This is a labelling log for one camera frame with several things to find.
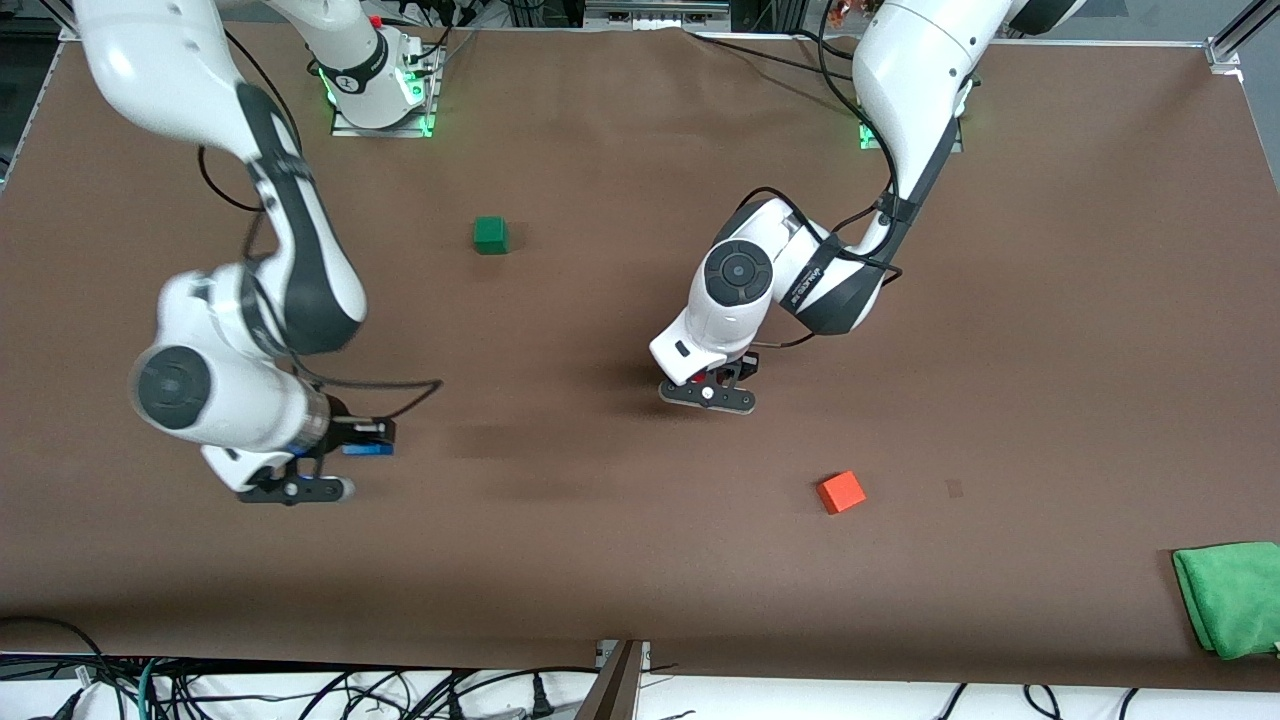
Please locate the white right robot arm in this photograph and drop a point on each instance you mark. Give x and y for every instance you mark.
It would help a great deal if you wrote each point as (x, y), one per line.
(290, 260)

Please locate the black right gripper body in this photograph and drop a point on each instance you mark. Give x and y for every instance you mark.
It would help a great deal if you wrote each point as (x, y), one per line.
(343, 432)

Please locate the orange wooden block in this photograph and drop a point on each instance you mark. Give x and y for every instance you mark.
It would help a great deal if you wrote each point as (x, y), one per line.
(841, 492)

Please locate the brown angled post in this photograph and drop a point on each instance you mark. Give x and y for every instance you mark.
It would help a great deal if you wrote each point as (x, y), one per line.
(612, 690)

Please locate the green microfibre cloth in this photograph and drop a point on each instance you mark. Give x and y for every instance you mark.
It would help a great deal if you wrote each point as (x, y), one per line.
(1235, 598)

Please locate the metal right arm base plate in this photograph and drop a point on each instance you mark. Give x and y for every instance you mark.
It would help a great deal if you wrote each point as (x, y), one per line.
(425, 110)

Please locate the grey metal rail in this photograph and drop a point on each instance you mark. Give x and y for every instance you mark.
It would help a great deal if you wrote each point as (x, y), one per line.
(655, 12)

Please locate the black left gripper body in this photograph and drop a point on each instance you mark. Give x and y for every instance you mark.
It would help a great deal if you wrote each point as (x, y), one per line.
(745, 362)

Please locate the blue wooden block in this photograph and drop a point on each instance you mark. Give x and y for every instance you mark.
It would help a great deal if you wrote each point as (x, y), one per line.
(362, 449)

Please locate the green wooden block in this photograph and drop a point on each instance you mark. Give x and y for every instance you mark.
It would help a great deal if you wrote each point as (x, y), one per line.
(489, 235)

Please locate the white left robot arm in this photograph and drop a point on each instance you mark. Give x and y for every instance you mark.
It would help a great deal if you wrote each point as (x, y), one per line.
(800, 270)

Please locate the aluminium frame corner profile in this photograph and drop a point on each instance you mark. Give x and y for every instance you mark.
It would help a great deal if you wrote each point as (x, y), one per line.
(1235, 45)
(75, 22)

